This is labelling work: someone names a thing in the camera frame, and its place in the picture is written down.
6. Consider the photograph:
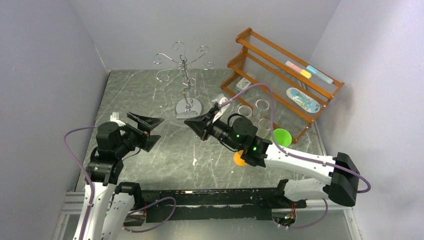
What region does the orange plastic goblet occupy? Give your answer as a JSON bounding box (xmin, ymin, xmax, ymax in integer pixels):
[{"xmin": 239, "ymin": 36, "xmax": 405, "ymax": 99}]
[{"xmin": 233, "ymin": 150, "xmax": 248, "ymax": 167}]

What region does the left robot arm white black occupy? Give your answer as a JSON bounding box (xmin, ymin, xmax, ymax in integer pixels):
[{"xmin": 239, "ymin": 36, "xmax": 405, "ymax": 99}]
[{"xmin": 73, "ymin": 112, "xmax": 164, "ymax": 240}]

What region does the small teal white box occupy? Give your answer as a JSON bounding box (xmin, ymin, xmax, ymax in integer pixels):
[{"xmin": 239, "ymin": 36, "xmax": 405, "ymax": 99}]
[{"xmin": 235, "ymin": 77, "xmax": 252, "ymax": 94}]

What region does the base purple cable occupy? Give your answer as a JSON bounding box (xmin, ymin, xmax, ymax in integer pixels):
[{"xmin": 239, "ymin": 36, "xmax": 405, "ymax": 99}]
[
  {"xmin": 122, "ymin": 196, "xmax": 177, "ymax": 233},
  {"xmin": 277, "ymin": 198, "xmax": 329, "ymax": 231}
]

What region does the black base bar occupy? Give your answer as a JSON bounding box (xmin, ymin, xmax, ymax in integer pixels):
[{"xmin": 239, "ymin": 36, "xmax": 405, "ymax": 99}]
[{"xmin": 114, "ymin": 182, "xmax": 307, "ymax": 223}]

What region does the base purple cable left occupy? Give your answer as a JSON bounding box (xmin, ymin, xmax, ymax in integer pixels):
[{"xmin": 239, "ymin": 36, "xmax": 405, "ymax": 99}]
[{"xmin": 122, "ymin": 196, "xmax": 177, "ymax": 233}]

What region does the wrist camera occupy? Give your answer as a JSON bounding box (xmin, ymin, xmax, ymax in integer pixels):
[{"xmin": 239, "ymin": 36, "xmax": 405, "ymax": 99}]
[
  {"xmin": 212, "ymin": 93, "xmax": 230, "ymax": 123},
  {"xmin": 109, "ymin": 112, "xmax": 126, "ymax": 127}
]

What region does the chrome wine glass rack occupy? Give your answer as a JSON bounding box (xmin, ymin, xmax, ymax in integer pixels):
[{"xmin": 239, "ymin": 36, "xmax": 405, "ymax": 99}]
[{"xmin": 153, "ymin": 41, "xmax": 209, "ymax": 119}]

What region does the clear glass back left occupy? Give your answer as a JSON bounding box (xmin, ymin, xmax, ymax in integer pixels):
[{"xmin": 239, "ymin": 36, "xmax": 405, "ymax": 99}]
[{"xmin": 237, "ymin": 105, "xmax": 253, "ymax": 119}]

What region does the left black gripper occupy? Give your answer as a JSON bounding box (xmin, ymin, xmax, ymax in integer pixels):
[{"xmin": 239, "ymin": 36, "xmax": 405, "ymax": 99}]
[{"xmin": 115, "ymin": 112, "xmax": 164, "ymax": 157}]

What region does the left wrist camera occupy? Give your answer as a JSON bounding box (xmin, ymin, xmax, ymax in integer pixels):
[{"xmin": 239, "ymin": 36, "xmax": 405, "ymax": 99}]
[{"xmin": 109, "ymin": 112, "xmax": 126, "ymax": 127}]

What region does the clear glass front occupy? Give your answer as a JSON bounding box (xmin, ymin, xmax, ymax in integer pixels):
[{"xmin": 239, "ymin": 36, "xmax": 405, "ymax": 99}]
[{"xmin": 256, "ymin": 118, "xmax": 273, "ymax": 138}]

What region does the clear wine glass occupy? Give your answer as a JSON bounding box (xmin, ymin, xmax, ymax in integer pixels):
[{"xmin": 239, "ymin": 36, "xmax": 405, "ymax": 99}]
[{"xmin": 175, "ymin": 110, "xmax": 200, "ymax": 120}]

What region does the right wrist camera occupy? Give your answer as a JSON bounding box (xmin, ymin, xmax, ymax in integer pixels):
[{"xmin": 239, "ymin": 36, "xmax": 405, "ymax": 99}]
[{"xmin": 212, "ymin": 93, "xmax": 230, "ymax": 123}]

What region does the clear glass back right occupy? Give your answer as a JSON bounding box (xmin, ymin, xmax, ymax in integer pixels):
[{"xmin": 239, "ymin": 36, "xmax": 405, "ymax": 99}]
[{"xmin": 253, "ymin": 99, "xmax": 270, "ymax": 120}]

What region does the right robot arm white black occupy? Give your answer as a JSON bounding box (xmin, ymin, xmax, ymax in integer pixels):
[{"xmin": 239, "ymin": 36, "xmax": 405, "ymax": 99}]
[{"xmin": 184, "ymin": 111, "xmax": 359, "ymax": 208}]

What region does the pink yellow highlighter pack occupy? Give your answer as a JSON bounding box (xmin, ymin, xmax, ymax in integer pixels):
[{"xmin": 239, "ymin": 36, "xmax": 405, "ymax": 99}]
[{"xmin": 285, "ymin": 61, "xmax": 312, "ymax": 79}]

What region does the light blue highlighter pack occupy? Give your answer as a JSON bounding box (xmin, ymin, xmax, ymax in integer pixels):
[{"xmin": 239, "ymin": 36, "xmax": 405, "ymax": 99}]
[{"xmin": 306, "ymin": 65, "xmax": 334, "ymax": 84}]

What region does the orange wooden shelf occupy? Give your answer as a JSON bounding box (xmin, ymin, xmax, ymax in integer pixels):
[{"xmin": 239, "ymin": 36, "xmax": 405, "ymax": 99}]
[{"xmin": 220, "ymin": 28, "xmax": 344, "ymax": 143}]

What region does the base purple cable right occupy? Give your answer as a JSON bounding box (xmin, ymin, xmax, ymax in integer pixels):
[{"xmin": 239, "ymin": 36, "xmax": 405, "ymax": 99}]
[{"xmin": 277, "ymin": 198, "xmax": 329, "ymax": 231}]

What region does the green plastic goblet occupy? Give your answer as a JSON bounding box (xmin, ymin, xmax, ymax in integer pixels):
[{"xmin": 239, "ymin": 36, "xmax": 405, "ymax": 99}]
[{"xmin": 272, "ymin": 128, "xmax": 293, "ymax": 147}]

